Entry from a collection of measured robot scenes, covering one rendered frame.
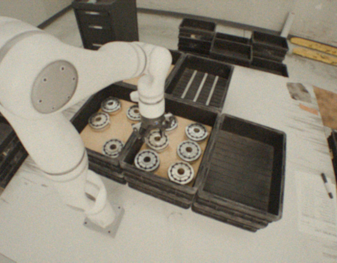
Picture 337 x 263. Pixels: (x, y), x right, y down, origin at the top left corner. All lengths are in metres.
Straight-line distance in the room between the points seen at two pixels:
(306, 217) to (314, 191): 0.15
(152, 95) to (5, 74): 0.39
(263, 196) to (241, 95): 0.75
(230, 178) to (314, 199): 0.48
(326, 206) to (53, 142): 1.15
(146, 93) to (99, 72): 0.27
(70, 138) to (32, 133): 0.06
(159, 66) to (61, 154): 0.27
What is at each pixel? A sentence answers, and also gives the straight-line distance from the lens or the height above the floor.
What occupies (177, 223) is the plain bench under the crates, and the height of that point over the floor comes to 0.70.
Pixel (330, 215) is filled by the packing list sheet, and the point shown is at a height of 0.70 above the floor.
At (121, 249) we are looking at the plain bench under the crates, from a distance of 0.91.
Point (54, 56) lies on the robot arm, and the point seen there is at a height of 1.49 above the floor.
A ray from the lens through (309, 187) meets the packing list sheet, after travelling 1.20.
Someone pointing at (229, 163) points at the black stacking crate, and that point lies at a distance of 0.91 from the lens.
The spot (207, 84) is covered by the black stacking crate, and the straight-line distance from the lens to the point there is 1.23.
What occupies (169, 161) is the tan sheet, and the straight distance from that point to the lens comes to 0.87.
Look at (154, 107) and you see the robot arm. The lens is 0.57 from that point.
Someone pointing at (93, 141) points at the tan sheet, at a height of 0.83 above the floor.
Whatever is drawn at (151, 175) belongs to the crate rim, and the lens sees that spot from 0.73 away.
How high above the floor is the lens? 1.59
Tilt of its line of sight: 52 degrees down
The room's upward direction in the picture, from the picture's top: 2 degrees clockwise
